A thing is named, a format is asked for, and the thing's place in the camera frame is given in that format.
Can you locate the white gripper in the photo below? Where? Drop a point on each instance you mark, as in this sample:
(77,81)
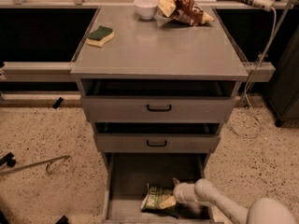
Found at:
(179,191)

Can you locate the green jalapeno chip bag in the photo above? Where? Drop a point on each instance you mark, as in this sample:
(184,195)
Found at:
(154,196)

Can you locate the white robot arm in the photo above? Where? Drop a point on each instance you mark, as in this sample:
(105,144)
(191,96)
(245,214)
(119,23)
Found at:
(261,211)

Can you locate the bottom grey open drawer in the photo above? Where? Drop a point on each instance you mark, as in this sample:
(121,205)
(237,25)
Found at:
(128,178)

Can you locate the middle grey drawer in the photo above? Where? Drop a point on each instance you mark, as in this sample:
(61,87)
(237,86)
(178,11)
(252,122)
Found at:
(157,137)

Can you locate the grey metal drawer cabinet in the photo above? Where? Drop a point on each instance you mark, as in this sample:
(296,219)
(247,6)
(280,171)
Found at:
(157,49)

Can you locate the top grey drawer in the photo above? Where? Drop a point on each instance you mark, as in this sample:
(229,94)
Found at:
(157,101)

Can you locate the brown yellow chip bag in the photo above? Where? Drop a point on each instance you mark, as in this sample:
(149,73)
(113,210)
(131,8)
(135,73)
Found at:
(184,11)

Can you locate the metal rod on floor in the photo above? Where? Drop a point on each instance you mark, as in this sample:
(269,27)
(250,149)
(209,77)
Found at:
(32,165)

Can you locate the dark cabinet at right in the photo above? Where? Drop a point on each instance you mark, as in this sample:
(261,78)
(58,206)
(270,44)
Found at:
(283,91)

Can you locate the black clip on floor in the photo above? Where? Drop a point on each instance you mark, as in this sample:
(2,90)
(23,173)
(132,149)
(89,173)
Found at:
(58,102)

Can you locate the black caster foot left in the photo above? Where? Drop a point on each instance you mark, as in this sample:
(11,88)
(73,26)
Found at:
(8,160)

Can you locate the green yellow sponge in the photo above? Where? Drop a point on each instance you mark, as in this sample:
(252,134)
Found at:
(100,36)

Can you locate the white ceramic bowl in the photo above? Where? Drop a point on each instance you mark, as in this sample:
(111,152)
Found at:
(145,9)

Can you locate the black middle drawer handle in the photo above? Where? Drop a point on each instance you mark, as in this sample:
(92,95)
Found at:
(156,144)

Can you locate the black drawer handle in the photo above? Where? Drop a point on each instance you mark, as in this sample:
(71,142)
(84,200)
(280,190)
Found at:
(156,108)
(156,144)

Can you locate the black top drawer handle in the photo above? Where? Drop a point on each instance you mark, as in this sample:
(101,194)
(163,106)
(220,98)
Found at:
(156,108)

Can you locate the grey horizontal frame rail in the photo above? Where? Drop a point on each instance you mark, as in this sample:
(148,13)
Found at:
(60,72)

